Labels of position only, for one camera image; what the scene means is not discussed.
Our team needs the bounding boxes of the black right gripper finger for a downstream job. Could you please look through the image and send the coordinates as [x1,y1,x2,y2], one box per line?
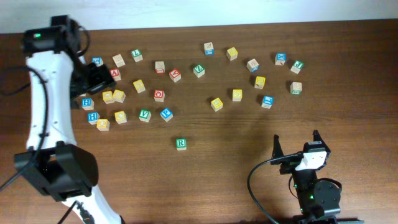
[271,134,284,164]
[313,129,325,146]

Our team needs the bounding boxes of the yellow S letter block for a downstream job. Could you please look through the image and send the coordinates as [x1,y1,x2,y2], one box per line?
[232,89,243,101]

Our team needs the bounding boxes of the yellow E letter block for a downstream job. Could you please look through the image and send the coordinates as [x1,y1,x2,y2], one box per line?
[211,98,223,112]

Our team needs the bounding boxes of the green R letter block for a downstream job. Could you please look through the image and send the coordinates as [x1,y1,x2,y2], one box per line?
[176,138,187,151]

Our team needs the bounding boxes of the green Z letter block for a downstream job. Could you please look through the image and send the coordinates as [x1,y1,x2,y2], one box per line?
[193,64,205,78]

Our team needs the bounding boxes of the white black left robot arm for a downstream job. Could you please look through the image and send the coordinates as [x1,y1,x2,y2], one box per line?
[14,15,124,223]

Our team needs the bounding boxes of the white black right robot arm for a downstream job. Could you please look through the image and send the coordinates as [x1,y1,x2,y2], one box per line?
[271,130,342,223]

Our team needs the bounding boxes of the blue H block upper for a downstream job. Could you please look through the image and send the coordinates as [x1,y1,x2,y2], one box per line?
[81,98,95,110]

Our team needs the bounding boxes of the blue h block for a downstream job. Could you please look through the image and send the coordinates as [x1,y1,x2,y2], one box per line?
[81,98,95,110]
[87,112,100,125]

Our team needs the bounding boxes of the blue S letter block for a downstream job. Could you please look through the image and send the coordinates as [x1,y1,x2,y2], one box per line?
[91,57,104,67]

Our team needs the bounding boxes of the blue H block lower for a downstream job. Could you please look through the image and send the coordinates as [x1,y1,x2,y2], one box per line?
[87,112,100,125]

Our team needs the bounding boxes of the yellow block left pair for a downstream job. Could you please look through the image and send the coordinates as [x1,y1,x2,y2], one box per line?
[102,91,114,104]

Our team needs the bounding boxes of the red A letter block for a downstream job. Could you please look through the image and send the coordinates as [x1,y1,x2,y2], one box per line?
[109,68,121,81]

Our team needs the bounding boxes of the plain wooden block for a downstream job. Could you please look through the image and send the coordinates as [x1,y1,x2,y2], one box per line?
[113,54,126,68]

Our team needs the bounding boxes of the yellow G letter block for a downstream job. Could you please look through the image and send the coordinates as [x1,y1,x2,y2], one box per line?
[113,90,126,103]

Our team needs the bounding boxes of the yellow O letter block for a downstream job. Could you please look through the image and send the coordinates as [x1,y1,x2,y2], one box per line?
[96,119,110,131]

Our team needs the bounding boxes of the yellow C letter block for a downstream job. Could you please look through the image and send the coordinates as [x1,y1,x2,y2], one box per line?
[114,111,127,124]

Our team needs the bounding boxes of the yellow S block left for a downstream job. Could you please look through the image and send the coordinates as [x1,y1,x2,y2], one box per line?
[133,80,146,93]

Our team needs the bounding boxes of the blue E letter block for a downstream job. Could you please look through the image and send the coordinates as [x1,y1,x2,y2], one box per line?
[261,95,274,109]

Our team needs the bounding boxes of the green L letter block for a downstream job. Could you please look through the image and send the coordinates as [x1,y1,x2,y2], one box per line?
[131,49,143,62]

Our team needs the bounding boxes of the green side wooden block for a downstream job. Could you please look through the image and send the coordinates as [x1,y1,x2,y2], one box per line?
[290,82,302,95]

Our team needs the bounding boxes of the green V letter block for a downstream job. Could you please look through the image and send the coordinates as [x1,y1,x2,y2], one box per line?
[139,109,151,123]

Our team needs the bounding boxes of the red I letter block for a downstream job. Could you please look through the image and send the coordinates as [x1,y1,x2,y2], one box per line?
[155,61,165,73]

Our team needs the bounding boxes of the red O letter block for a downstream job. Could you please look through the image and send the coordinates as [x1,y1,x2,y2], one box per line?
[154,90,165,102]

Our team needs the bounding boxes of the yellow block middle right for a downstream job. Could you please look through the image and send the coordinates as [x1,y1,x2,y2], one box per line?
[254,76,266,89]

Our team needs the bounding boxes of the green J letter block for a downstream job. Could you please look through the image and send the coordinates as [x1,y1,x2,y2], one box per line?
[290,60,305,74]

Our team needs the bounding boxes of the blue P letter block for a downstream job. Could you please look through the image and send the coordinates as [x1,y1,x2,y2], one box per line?
[160,108,173,122]

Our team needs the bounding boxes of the red A block tilted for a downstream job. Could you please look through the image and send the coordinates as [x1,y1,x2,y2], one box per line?
[169,68,182,83]

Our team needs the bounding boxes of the blue X letter block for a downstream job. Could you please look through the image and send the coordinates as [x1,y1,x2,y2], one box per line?
[274,52,287,66]

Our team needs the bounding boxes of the blue side block right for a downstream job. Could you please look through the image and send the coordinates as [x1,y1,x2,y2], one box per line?
[246,58,259,73]

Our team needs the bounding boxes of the yellow block top right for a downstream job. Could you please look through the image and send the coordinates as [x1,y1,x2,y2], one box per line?
[226,47,238,61]

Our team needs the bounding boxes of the blue side wooden block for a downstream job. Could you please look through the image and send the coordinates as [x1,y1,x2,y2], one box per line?
[204,42,215,55]

